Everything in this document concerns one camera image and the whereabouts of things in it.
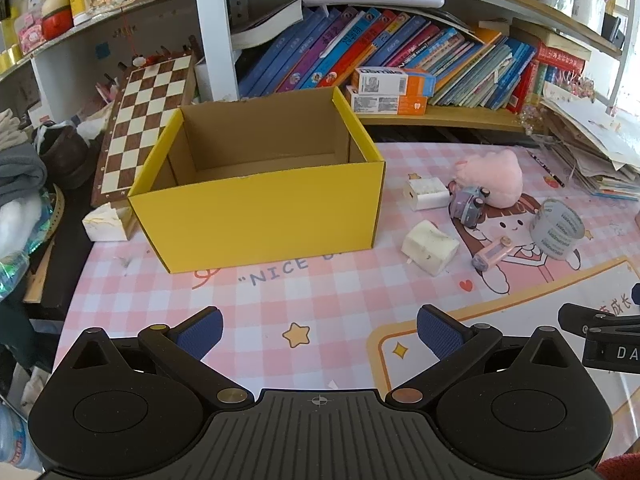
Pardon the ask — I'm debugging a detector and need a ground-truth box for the iridescent plastic bag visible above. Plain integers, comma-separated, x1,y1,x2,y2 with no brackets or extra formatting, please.
0,190,61,301

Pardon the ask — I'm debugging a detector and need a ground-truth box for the string of clear beads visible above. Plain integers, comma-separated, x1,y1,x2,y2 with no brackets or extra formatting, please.
520,105,546,136

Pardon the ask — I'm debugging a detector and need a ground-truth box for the white tissue box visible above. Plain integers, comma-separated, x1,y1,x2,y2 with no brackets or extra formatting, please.
81,205,132,242

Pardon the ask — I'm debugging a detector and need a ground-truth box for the grey folded cloth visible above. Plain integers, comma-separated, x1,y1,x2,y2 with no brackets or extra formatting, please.
0,142,48,201

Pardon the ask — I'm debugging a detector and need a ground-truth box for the row of colourful books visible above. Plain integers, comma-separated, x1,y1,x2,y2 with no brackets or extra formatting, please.
239,6,586,113

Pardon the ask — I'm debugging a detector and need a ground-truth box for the white cup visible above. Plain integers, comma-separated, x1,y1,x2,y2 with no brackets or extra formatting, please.
572,0,607,36

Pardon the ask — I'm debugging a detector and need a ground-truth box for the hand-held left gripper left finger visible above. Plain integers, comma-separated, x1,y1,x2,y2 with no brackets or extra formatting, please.
67,306,256,411

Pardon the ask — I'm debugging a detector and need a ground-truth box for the red clothing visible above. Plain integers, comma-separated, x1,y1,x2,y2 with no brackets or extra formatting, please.
597,452,640,480

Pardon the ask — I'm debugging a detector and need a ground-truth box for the grey toy truck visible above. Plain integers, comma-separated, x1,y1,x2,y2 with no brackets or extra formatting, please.
448,185,491,225

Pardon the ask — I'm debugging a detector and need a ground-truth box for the pink packet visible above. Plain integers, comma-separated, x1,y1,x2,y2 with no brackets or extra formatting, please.
17,12,46,53

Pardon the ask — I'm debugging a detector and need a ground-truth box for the plastic water bottle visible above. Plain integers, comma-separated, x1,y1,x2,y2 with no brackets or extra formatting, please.
0,405,42,472

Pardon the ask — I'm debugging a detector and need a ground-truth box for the black pencil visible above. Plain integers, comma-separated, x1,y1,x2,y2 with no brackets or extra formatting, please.
526,149,566,188

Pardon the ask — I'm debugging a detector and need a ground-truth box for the white cloth pile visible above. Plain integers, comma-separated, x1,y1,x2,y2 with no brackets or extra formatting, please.
0,109,32,151

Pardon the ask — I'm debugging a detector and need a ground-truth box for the brown hat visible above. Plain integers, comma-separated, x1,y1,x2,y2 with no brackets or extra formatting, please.
37,125,92,191

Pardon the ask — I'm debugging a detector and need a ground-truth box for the red and white doll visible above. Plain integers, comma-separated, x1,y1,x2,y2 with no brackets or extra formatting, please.
42,0,74,41

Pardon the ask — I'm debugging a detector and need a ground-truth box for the clear tape roll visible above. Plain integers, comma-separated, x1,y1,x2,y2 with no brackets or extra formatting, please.
529,199,586,261

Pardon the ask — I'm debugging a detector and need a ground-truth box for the orange and white carton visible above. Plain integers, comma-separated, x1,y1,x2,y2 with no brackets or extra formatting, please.
351,66,437,97
345,86,429,116

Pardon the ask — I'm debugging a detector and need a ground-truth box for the yellow cardboard box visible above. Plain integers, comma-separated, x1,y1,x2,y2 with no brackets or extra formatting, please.
127,86,387,275

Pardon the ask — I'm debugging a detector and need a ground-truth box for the wooden chessboard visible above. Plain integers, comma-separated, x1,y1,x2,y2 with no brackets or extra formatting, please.
90,52,198,208

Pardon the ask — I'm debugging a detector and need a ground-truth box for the white foam block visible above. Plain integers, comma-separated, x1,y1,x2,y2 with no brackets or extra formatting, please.
401,220,460,277

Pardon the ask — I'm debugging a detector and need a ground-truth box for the wooden bookshelf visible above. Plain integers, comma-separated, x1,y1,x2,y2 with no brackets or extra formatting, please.
192,0,626,133

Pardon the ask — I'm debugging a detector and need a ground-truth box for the pink printed table mat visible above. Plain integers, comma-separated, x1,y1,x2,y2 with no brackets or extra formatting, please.
52,140,640,461

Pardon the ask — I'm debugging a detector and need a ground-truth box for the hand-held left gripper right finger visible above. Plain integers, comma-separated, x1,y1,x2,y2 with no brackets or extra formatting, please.
385,304,581,411

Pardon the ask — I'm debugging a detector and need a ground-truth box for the white charger plug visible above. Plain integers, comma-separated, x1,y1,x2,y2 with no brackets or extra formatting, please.
403,172,451,211

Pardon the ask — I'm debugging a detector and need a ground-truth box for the stack of papers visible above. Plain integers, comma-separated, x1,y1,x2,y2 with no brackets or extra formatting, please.
540,82,640,201

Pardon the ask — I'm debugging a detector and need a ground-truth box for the pink plush toy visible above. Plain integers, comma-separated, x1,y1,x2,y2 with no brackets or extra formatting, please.
452,149,524,208

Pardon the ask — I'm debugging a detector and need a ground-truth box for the small pink gadget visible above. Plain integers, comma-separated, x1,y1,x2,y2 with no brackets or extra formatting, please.
471,236,513,273

